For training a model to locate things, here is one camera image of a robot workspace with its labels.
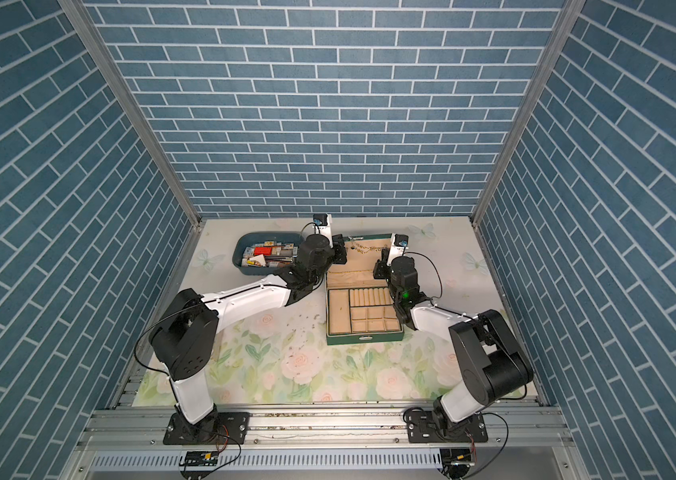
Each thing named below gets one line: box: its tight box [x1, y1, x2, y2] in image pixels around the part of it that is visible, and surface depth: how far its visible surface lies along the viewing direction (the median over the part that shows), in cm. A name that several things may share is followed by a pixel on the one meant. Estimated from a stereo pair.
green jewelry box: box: [326, 234, 405, 346], surface depth 92 cm
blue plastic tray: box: [232, 231, 305, 276], surface depth 110 cm
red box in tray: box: [254, 246, 273, 256], surface depth 110 cm
